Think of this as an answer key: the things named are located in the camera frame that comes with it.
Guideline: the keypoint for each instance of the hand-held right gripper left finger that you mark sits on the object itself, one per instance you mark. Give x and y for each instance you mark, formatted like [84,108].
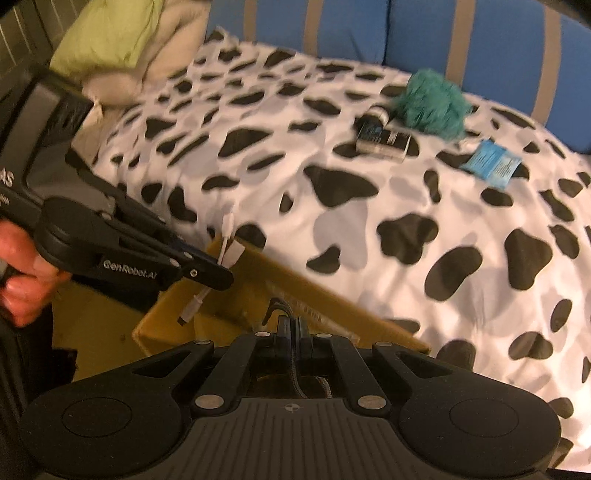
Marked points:
[284,333]

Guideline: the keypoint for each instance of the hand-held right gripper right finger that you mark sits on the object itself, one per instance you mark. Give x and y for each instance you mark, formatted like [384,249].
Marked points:
[303,333]

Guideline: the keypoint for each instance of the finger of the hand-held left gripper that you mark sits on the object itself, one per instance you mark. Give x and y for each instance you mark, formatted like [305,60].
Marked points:
[138,207]
[203,274]

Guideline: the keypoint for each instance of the cardboard box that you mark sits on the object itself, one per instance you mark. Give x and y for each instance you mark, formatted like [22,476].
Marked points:
[249,272]

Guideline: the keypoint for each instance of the small black box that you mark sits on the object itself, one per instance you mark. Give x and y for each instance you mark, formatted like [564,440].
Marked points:
[381,138]

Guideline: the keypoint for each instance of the blue foil packet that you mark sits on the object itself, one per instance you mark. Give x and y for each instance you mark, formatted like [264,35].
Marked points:
[491,164]

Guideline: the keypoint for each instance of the teal mesh bath loofah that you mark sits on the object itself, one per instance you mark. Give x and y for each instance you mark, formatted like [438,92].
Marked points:
[431,104]

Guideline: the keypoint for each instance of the person's left hand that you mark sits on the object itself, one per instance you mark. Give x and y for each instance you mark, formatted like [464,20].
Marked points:
[27,295]

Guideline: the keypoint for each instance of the beige quilt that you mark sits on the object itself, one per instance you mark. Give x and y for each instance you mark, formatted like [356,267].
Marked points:
[171,46]

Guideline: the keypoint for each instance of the cow print blanket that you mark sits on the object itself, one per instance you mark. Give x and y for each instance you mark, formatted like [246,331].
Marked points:
[461,207]

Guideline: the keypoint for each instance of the small black white bottle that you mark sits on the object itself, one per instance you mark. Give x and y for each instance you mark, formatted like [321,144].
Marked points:
[379,115]

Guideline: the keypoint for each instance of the blue grey-striped pillow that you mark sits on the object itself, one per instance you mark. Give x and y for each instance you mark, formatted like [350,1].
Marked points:
[508,50]
[300,27]

